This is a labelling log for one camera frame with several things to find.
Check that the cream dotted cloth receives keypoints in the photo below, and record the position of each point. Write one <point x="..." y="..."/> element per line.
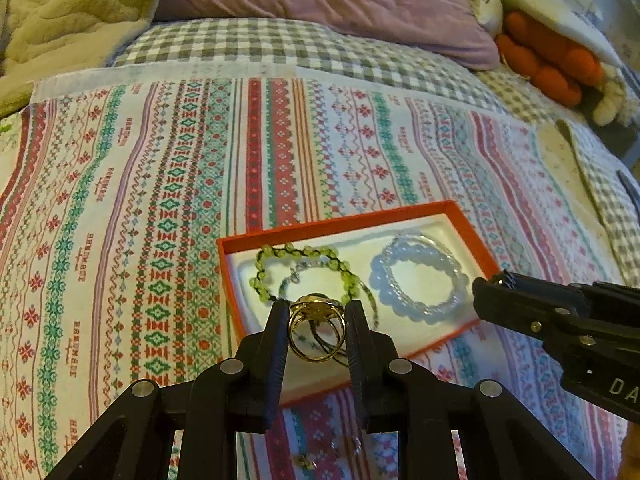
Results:
<point x="565" y="160"/>

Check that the person's right forearm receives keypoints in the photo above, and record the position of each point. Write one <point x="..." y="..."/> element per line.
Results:
<point x="631" y="455"/>

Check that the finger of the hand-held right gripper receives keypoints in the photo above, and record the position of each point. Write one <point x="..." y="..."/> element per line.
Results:
<point x="505" y="302"/>
<point x="610" y="296"/>

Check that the orange cardboard box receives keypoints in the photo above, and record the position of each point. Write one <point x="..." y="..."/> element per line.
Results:
<point x="240" y="310"/>

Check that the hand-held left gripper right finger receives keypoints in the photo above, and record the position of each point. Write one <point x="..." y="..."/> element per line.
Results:
<point x="360" y="350"/>

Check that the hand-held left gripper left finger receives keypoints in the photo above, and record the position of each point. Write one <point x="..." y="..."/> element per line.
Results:
<point x="274" y="345"/>

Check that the small silver earring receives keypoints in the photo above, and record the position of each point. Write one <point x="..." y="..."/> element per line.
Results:
<point x="357" y="442"/>

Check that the orange plush toy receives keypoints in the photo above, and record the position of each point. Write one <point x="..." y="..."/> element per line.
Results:
<point x="545" y="65"/>

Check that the beige quilted blanket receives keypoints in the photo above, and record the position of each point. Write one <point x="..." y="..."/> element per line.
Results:
<point x="65" y="15"/>

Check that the patterned striped cloth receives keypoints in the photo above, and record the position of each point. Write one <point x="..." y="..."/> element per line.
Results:
<point x="150" y="185"/>

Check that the small gold earring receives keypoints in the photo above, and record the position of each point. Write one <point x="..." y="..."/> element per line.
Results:
<point x="303" y="462"/>

